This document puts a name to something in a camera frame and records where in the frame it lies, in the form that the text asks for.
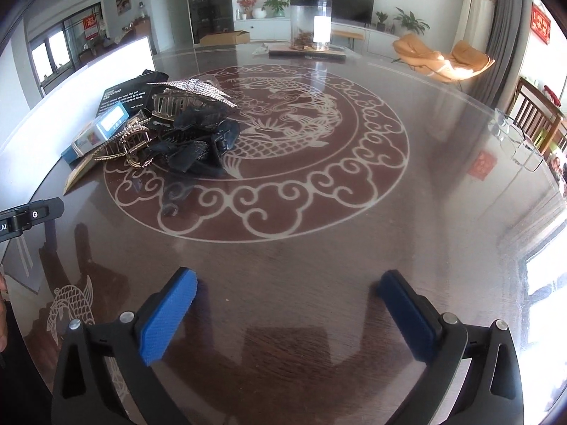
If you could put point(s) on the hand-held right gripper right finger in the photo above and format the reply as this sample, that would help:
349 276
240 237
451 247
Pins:
412 318

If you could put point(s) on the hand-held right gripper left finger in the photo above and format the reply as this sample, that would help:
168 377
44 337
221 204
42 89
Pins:
166 318

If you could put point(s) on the black printed box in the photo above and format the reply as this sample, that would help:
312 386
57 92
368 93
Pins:
128 93

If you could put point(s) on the silver rhinestone hair claw clip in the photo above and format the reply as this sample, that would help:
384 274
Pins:
195 88

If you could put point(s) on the brown paper card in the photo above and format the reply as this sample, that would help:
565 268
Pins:
79 175

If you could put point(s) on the small blue white box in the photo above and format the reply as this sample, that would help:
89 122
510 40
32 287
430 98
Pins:
108 121

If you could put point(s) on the gold rhinestone hair clip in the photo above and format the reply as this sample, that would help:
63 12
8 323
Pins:
133 141

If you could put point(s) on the long white board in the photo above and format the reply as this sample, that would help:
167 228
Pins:
66 93

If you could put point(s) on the black mesh hair bow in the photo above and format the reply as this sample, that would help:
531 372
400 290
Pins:
190 155

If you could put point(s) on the red window poster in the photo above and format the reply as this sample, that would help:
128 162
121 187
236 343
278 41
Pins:
91 25

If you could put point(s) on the wooden dining chair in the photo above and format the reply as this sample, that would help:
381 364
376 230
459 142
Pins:
531 110

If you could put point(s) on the white door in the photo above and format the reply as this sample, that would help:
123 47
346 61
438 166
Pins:
174 9

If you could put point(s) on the cardboard box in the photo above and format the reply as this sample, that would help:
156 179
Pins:
226 37

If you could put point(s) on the orange lounge chair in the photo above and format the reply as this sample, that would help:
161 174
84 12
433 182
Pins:
425 55

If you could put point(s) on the black glass display cabinet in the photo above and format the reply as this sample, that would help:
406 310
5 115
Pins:
208 0

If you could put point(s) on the clear plastic bag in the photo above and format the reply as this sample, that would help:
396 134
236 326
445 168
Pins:
260 49

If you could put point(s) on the flat items under container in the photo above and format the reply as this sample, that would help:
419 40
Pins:
305 53

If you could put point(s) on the white television cabinet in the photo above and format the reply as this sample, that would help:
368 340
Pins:
261 26

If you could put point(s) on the wooden bench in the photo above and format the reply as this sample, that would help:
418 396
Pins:
350 34

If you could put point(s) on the grey curtain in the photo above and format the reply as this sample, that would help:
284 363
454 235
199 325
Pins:
509 44

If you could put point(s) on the red flowers in vase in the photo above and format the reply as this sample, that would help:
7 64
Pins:
248 4

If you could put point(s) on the broad leaf potted plant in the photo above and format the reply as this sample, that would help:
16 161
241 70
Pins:
412 22

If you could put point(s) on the small potted plant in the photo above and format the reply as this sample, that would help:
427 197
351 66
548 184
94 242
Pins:
381 20

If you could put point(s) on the clear plastic jar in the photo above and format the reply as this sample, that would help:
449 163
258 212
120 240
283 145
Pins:
310 22

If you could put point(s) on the green leafy potted plant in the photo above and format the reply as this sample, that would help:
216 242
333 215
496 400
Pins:
277 4

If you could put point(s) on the white curtain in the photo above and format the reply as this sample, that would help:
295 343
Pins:
474 4

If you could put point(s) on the black television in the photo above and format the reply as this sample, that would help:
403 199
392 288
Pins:
339 2

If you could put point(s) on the clear frame eyeglasses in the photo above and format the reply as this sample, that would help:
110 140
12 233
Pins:
529 152

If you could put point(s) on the red wall decoration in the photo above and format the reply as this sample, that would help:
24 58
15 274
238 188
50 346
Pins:
541 24

